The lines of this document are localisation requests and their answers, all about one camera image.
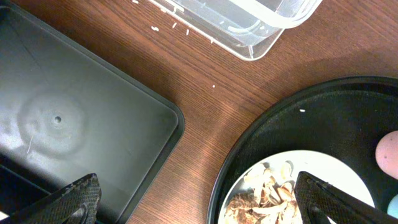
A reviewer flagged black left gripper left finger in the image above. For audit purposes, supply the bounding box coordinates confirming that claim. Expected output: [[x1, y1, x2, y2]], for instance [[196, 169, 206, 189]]
[[1, 173, 101, 224]]

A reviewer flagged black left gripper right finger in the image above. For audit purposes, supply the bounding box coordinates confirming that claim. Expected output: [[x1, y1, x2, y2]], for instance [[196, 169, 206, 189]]
[[295, 171, 397, 224]]

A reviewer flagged grey round plate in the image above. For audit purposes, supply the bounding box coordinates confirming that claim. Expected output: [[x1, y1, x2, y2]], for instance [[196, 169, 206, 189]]
[[216, 150, 375, 223]]

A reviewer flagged food scraps and rice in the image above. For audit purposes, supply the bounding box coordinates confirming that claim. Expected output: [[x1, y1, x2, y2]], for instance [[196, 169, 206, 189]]
[[221, 162, 303, 224]]

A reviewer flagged light blue plastic cup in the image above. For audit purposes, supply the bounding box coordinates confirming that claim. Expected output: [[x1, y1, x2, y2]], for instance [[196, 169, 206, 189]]
[[387, 195, 398, 218]]

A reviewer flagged pink plastic cup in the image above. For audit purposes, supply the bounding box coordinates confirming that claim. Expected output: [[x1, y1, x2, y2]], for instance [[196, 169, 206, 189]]
[[375, 131, 398, 179]]

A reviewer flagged black rectangular waste tray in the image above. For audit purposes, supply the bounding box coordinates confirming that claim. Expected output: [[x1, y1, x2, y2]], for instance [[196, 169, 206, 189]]
[[1, 1, 185, 223]]

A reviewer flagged clear plastic waste bin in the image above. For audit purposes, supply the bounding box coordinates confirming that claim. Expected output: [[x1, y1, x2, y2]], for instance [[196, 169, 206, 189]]
[[150, 0, 322, 61]]

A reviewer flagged round black serving tray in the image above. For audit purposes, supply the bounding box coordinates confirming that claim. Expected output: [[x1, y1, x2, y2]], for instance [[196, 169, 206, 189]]
[[206, 77, 397, 223]]

